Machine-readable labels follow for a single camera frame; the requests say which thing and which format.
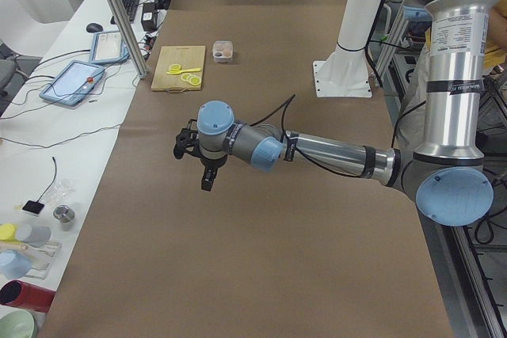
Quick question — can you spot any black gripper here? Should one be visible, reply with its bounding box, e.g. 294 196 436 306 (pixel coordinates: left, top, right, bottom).
200 153 227 192

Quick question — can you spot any clear plastic egg box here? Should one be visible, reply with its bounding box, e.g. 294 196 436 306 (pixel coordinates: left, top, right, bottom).
212 40 234 63

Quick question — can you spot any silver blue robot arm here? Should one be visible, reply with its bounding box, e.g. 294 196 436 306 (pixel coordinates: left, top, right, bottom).
181 0 416 230

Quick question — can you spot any black power adapter box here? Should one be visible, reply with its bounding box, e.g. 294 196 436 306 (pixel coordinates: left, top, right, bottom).
141 2 158 32

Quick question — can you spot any lemon slice lower front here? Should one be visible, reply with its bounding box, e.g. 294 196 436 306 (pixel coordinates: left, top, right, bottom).
187 76 201 86

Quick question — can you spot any wooden cutting board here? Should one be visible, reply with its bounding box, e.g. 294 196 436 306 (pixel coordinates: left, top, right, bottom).
151 45 206 93

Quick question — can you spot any blue teach pendant near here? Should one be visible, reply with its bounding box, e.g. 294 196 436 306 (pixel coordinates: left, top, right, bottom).
39 60 105 107

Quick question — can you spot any blue teach pendant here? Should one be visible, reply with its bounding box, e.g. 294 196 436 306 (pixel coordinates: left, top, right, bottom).
39 60 105 107
89 31 128 65

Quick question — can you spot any blue teach pendant far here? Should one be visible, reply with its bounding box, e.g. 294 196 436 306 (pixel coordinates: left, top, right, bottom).
89 31 128 65

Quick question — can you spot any black square pad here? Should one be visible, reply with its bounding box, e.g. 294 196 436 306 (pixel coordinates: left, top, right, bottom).
22 200 44 215

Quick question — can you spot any grey cup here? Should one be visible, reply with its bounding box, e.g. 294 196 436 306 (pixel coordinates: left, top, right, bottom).
15 224 51 247

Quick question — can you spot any black computer mouse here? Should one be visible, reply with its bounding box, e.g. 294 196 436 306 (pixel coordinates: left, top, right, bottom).
86 23 103 33

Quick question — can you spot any yellow cup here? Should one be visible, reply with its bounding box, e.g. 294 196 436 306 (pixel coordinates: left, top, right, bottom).
0 223 17 242

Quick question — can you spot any light blue cup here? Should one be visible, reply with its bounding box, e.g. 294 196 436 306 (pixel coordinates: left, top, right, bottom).
0 250 32 280

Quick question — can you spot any red cylinder cup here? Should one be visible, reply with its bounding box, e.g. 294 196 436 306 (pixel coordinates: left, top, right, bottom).
1 280 55 313

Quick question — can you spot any green bowl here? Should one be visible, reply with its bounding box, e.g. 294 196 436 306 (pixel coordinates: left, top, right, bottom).
1 310 38 338

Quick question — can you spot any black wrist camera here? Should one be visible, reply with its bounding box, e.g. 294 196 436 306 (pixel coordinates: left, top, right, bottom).
173 119 201 160

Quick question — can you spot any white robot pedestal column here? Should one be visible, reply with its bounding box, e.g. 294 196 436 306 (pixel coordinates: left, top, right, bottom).
313 0 382 97

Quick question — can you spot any aluminium frame post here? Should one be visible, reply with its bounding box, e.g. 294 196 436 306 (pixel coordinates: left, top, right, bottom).
107 0 148 79

